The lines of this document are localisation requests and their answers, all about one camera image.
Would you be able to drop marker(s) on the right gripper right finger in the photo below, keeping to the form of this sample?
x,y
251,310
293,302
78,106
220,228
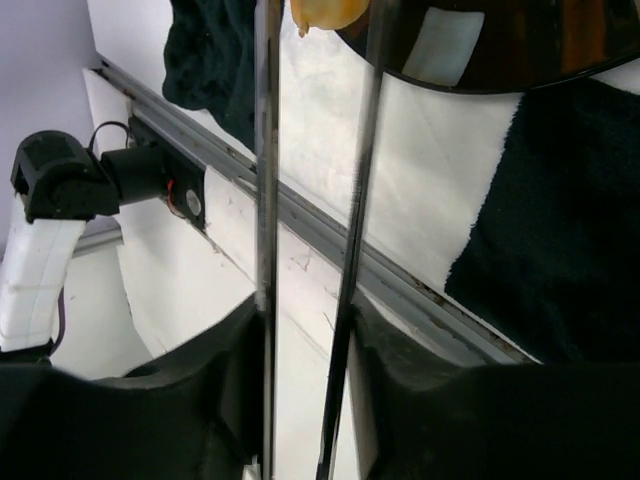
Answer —
x,y
417,416

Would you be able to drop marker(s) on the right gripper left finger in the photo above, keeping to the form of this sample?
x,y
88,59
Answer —
x,y
195,412

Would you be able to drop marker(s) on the long bread piece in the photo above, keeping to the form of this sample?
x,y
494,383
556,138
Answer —
x,y
326,14

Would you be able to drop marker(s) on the stainless steel serving tongs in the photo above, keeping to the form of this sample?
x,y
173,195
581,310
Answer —
x,y
267,25

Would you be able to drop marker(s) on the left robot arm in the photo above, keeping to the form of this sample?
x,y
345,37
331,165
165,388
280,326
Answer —
x,y
59,186

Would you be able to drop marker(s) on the black white checkered cloth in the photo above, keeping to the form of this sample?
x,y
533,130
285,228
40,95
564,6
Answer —
x,y
521,207

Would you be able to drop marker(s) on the dark rimmed ceramic plate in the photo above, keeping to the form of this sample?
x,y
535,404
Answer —
x,y
499,47

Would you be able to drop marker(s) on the aluminium front rail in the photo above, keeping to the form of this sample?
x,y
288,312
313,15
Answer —
x,y
461,336

